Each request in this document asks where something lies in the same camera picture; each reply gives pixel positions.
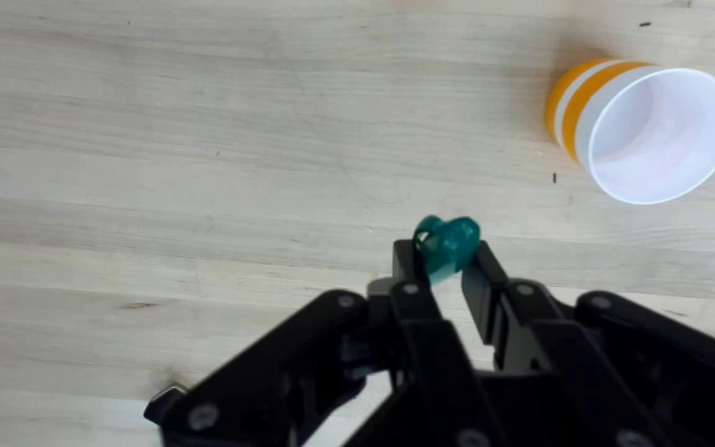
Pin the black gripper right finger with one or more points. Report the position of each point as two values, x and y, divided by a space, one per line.
602 370

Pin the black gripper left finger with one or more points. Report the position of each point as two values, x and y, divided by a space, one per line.
281 387

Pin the green capped marker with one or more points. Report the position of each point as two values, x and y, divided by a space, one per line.
445 244

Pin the orange and white striped mug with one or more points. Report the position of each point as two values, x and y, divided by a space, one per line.
641 132

